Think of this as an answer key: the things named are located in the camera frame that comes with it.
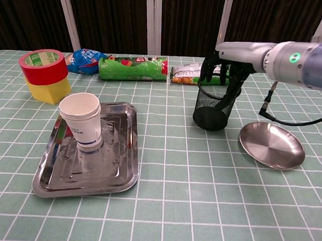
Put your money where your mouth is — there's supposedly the white paper cup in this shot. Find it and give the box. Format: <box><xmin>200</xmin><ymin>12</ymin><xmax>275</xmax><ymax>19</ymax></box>
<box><xmin>56</xmin><ymin>92</ymin><xmax>106</xmax><ymax>154</ymax></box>

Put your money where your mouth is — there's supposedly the rectangular steel tray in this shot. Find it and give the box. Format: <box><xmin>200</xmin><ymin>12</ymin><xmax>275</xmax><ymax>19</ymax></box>
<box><xmin>31</xmin><ymin>97</ymin><xmax>143</xmax><ymax>203</ymax></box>

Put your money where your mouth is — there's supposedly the yellow box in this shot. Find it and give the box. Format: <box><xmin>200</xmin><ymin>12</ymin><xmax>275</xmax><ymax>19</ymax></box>
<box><xmin>24</xmin><ymin>74</ymin><xmax>72</xmax><ymax>106</ymax></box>

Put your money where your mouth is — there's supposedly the black pleated curtain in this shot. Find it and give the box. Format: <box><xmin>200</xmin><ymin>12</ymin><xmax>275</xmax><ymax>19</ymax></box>
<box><xmin>0</xmin><ymin>0</ymin><xmax>322</xmax><ymax>69</ymax></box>

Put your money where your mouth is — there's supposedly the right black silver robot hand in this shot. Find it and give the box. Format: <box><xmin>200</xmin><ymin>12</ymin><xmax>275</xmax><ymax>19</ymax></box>
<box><xmin>198</xmin><ymin>39</ymin><xmax>276</xmax><ymax>113</ymax></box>

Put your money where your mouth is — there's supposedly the green white cookie package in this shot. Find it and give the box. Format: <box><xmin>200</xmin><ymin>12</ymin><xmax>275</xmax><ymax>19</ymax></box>
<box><xmin>169</xmin><ymin>60</ymin><xmax>231</xmax><ymax>87</ymax></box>

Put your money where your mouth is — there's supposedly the red tape roll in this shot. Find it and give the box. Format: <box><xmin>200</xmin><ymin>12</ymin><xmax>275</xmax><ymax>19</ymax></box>
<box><xmin>17</xmin><ymin>48</ymin><xmax>70</xmax><ymax>87</ymax></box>

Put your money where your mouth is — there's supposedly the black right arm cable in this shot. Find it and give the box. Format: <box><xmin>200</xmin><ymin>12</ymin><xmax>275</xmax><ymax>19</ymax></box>
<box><xmin>258</xmin><ymin>80</ymin><xmax>322</xmax><ymax>127</ymax></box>

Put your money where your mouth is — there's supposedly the black mug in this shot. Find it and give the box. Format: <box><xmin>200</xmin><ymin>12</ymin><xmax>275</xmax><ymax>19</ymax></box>
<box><xmin>192</xmin><ymin>73</ymin><xmax>243</xmax><ymax>133</ymax></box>

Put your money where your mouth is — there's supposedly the green snack tube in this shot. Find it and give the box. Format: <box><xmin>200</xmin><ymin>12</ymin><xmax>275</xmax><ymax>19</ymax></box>
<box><xmin>97</xmin><ymin>53</ymin><xmax>170</xmax><ymax>84</ymax></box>

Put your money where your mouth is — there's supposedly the round steel plate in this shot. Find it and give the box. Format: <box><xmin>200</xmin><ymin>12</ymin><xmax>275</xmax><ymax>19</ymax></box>
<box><xmin>237</xmin><ymin>120</ymin><xmax>308</xmax><ymax>171</ymax></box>

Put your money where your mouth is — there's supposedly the green checked tablecloth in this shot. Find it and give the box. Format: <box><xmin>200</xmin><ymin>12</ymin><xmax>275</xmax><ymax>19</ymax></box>
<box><xmin>0</xmin><ymin>46</ymin><xmax>322</xmax><ymax>241</ymax></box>

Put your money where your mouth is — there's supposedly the blue red snack bag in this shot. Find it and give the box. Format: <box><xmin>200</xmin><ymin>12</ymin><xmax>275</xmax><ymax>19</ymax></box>
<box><xmin>64</xmin><ymin>47</ymin><xmax>108</xmax><ymax>75</ymax></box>

